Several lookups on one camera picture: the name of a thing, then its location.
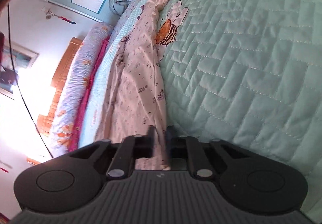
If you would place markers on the pink printed pajama top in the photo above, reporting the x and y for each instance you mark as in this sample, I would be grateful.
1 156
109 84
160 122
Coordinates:
140 75

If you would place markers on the red wall ornament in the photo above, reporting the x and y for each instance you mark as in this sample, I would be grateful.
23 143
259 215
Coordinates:
64 18

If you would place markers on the wooden headboard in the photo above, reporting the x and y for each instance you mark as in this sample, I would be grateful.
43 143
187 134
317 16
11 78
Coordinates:
57 83

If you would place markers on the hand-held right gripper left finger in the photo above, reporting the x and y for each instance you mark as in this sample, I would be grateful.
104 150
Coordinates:
151 138

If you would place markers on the magenta printed cloth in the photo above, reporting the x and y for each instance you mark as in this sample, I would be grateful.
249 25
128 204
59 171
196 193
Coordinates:
88 93

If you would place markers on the framed wall picture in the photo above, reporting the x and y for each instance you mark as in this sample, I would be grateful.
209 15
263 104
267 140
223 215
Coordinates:
15 70

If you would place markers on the gold wall hook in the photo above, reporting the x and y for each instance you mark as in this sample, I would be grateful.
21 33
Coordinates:
47 12

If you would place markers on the heart print bed sheet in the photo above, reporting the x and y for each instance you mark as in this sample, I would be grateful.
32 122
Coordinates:
135 0

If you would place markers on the rolled floral duvet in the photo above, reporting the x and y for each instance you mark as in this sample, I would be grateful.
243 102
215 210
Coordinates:
75 83

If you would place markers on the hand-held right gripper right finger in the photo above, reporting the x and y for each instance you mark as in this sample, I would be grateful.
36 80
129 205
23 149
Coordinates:
169 141

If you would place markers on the green quilted bee blanket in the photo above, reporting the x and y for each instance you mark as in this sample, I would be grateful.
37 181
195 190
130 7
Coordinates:
239 63

